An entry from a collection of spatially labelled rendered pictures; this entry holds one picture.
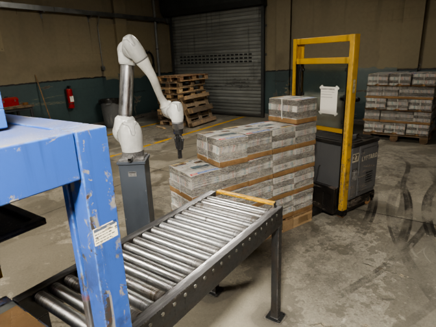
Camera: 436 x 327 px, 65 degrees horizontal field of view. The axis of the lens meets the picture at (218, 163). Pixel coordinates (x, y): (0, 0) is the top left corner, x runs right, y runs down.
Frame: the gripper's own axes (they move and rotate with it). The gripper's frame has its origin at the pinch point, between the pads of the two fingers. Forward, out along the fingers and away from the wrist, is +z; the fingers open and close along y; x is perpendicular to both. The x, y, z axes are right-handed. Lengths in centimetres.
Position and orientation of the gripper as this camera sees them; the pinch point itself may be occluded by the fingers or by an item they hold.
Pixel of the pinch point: (180, 154)
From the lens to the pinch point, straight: 276.7
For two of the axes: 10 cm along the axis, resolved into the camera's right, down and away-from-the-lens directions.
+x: -8.1, 2.0, -5.5
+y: -5.8, -2.1, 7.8
